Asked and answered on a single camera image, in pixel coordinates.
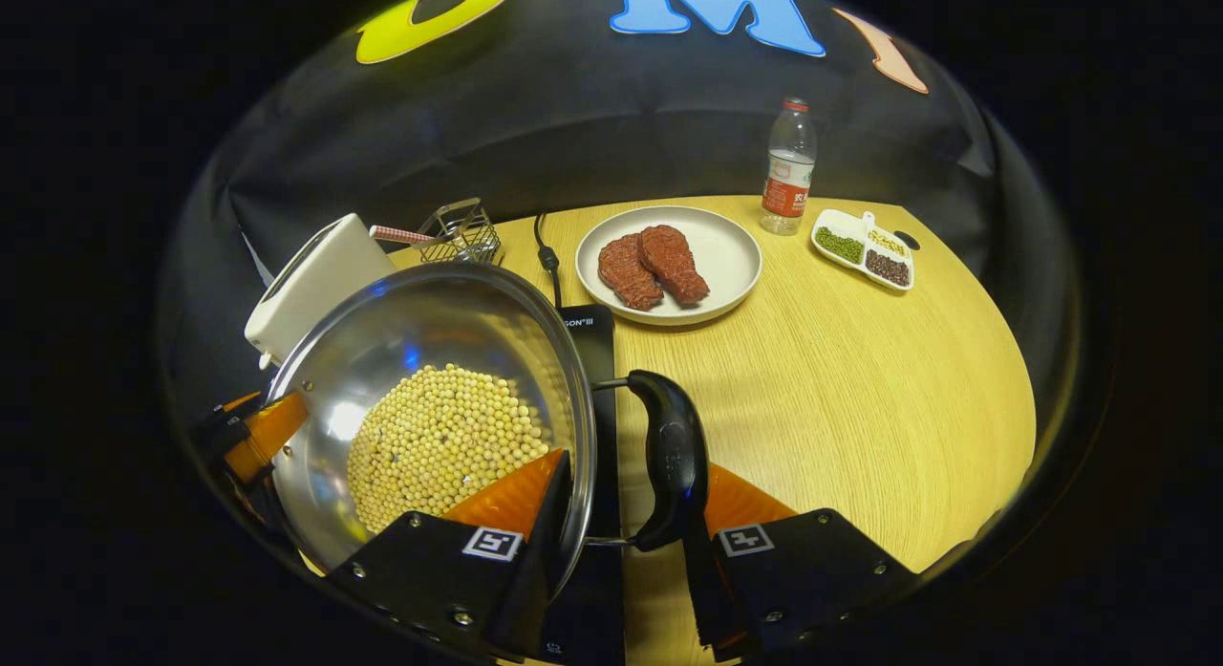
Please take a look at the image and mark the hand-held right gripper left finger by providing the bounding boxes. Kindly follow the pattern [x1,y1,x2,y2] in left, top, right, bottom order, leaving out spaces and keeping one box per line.
[325,446,574,662]

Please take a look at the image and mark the clear plastic water bottle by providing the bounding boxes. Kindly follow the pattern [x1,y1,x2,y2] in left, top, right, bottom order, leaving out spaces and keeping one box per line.
[760,97,819,237]

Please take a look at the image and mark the pile of green beans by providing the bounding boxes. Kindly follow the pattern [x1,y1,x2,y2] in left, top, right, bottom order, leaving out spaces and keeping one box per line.
[815,226,866,266]

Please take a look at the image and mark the white toaster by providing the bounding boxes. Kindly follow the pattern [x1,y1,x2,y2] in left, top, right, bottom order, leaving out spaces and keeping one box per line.
[244,213,397,369]

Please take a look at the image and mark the pile of dark red beans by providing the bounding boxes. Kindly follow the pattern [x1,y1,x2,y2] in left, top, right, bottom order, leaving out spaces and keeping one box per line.
[865,249,911,288]

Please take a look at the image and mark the pile of soybeans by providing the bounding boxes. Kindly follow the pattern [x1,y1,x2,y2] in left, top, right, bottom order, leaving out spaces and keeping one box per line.
[346,363,553,536]

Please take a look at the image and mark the metal wire holder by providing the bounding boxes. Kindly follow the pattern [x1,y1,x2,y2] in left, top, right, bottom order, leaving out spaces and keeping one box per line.
[416,198,504,266]

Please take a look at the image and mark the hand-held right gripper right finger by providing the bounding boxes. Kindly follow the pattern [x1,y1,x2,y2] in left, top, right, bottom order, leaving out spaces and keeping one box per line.
[680,462,920,663]

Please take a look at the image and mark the white divided dish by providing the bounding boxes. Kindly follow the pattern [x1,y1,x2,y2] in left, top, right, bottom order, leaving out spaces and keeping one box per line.
[810,208,916,292]

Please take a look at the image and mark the black induction cooktop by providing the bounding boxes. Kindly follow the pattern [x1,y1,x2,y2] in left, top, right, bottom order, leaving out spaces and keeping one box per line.
[540,304,629,666]

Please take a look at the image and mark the steel pot with black handle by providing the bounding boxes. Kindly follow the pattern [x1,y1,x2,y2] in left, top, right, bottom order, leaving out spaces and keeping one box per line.
[263,262,711,576]

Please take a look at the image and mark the white round plate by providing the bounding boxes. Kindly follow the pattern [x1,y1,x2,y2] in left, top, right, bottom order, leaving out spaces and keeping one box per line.
[575,205,764,327]

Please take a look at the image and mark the raw red steak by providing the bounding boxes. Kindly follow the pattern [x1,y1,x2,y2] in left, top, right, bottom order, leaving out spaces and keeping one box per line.
[638,225,711,306]
[598,233,664,312]

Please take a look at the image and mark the black power cable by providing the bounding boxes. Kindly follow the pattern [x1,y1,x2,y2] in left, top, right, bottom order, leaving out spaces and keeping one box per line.
[532,213,565,309]

